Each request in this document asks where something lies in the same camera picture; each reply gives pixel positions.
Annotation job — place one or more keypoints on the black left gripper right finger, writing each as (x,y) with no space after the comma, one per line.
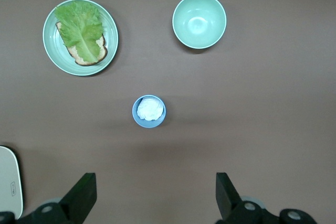
(228,200)

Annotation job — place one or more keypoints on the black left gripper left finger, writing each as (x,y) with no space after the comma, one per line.
(78,197)

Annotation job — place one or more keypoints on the white toaster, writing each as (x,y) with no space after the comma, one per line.
(8,179)

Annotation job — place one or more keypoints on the brown table cover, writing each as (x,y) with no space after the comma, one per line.
(236,103)

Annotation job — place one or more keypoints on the blue plastic cup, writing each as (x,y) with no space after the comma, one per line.
(148,125)

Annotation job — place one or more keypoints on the white crumpled filling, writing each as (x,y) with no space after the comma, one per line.
(149,109)

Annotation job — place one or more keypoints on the toasted bread slice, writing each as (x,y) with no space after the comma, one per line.
(103,48)

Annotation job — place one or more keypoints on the green round plate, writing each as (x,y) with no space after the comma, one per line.
(51,45)

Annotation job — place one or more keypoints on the green lettuce leaf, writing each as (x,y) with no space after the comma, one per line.
(78,27)

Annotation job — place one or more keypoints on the green bowl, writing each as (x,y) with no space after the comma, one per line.
(199,22)

